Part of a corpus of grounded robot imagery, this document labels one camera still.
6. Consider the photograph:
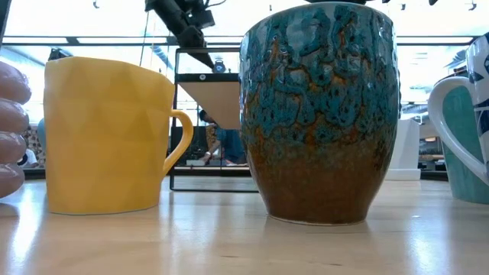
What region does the white mug blue leaf pattern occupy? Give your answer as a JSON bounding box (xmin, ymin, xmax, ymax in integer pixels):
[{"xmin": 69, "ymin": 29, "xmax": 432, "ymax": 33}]
[{"xmin": 427, "ymin": 33, "xmax": 489, "ymax": 187}]

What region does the yellow faceted mug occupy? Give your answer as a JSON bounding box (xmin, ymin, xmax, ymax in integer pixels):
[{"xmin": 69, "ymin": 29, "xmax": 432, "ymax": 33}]
[{"xmin": 43, "ymin": 56, "xmax": 195, "ymax": 215}]

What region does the left arm's gripper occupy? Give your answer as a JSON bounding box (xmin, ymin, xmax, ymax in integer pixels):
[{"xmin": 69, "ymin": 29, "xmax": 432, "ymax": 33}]
[{"xmin": 173, "ymin": 0, "xmax": 215, "ymax": 71}]

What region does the blue-brown glazed mug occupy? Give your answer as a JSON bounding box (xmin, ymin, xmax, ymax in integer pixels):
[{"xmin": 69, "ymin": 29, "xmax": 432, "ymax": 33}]
[{"xmin": 239, "ymin": 2, "xmax": 401, "ymax": 226}]

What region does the wooden shelf riser black frame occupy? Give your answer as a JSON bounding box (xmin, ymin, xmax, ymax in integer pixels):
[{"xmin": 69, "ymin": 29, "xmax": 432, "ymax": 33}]
[{"xmin": 170, "ymin": 47, "xmax": 261, "ymax": 193}]

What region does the white faceted planter pot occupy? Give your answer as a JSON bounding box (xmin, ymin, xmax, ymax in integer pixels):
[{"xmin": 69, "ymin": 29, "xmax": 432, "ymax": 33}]
[{"xmin": 384, "ymin": 118, "xmax": 421, "ymax": 181}]

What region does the purple ribbed mug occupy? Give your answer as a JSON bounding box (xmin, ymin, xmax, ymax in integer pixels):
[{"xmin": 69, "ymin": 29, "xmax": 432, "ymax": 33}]
[{"xmin": 0, "ymin": 60, "xmax": 32, "ymax": 199}]

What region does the teal mug white handle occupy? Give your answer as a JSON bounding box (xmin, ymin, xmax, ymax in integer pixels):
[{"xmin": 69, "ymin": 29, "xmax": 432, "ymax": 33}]
[{"xmin": 442, "ymin": 84, "xmax": 489, "ymax": 205}]

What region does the light blue faceted mug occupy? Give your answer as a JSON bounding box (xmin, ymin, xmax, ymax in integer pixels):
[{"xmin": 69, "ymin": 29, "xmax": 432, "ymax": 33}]
[{"xmin": 37, "ymin": 117, "xmax": 47, "ymax": 154}]

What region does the person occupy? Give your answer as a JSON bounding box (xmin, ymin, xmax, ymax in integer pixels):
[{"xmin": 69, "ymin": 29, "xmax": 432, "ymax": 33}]
[{"xmin": 198, "ymin": 109, "xmax": 248, "ymax": 166}]

